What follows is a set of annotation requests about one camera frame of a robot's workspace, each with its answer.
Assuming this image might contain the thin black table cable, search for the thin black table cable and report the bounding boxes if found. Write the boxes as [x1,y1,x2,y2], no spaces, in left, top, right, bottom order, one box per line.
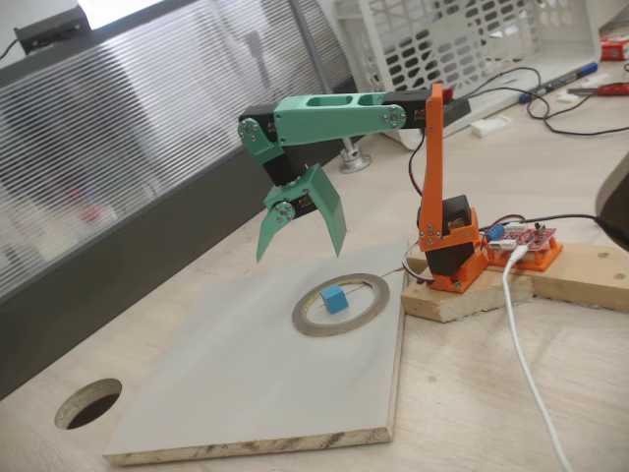
[477,66,629,138]

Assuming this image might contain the tricolour base servo cable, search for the tricolour base servo cable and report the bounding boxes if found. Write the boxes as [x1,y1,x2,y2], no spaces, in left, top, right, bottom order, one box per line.
[402,244,437,287]

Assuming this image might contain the black box device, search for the black box device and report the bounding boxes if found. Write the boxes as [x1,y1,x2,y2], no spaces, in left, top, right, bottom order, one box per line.
[13,4,90,54]

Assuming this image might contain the small red box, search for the small red box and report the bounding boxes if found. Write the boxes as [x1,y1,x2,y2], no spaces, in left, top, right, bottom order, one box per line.
[599,38,629,63]

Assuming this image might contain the grey ring of tape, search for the grey ring of tape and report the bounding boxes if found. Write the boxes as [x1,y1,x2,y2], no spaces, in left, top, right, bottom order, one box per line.
[291,272,391,338]

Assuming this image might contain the orange printed board mount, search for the orange printed board mount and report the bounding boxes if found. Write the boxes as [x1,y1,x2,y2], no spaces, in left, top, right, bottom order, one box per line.
[486,235,564,272]

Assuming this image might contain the black power cable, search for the black power cable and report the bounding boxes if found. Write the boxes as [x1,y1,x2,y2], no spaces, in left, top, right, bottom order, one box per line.
[529,212,629,247]

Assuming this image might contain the white USB cable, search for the white USB cable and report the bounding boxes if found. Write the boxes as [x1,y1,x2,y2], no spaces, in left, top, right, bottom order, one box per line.
[500,245,576,472]

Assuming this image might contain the red handled pliers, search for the red handled pliers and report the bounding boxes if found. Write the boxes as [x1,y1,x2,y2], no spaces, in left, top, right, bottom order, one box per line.
[567,82,629,98]

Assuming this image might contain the dark red arm wire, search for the dark red arm wire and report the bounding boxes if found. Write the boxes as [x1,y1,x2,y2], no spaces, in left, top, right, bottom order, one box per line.
[408,132,427,197]

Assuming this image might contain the white chipboard panel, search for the white chipboard panel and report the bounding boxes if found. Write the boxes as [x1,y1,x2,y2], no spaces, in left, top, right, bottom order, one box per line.
[101,239,409,467]

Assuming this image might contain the black power strip red switch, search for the black power strip red switch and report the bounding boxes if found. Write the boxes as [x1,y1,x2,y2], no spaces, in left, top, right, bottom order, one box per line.
[441,87,473,132]

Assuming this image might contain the round metal partition foot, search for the round metal partition foot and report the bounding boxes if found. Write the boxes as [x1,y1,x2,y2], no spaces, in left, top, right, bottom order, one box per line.
[339,137,373,175]

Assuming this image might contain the ribbed translucent desk partition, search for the ribbed translucent desk partition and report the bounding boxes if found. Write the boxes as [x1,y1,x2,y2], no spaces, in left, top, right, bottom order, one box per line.
[0,0,365,400]

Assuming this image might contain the white plastic printed part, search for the white plastic printed part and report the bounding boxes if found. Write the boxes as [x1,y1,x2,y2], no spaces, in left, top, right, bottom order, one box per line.
[471,115,512,138]

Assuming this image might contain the beige and dark rounded object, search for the beige and dark rounded object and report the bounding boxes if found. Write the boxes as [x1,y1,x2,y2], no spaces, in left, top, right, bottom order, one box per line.
[594,150,629,232]

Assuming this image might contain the pale wooden base block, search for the pale wooden base block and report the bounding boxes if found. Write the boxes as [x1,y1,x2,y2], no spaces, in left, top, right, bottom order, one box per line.
[400,250,536,325]

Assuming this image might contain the blue capped marker pen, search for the blue capped marker pen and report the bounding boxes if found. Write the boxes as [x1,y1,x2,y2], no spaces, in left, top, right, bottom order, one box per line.
[519,62,600,103]

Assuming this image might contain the white perforated plastic crate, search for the white perforated plastic crate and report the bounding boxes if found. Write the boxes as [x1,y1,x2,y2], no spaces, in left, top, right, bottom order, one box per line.
[334,0,603,151]

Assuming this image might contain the red controller circuit board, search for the red controller circuit board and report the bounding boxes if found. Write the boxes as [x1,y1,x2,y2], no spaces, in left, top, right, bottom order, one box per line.
[484,221,559,255]

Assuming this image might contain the small blue cube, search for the small blue cube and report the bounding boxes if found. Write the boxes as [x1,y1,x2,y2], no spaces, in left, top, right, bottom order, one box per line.
[318,283,351,315]

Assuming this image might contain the pale wooden plank with holes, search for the pale wooden plank with holes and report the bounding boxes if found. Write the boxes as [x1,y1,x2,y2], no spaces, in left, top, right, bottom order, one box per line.
[528,240,629,312]

